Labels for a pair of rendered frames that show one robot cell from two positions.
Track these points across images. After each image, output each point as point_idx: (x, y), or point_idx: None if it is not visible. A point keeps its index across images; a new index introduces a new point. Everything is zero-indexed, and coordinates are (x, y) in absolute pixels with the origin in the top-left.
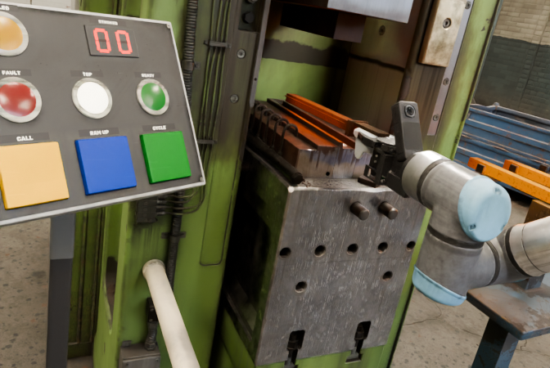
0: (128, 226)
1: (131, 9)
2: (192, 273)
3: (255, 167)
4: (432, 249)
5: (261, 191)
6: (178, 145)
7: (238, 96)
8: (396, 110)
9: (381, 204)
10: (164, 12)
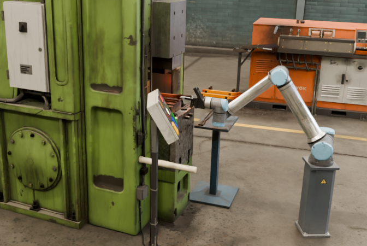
0: (135, 148)
1: (90, 81)
2: (146, 157)
3: None
4: (218, 116)
5: None
6: (173, 115)
7: None
8: (195, 89)
9: (188, 113)
10: (137, 84)
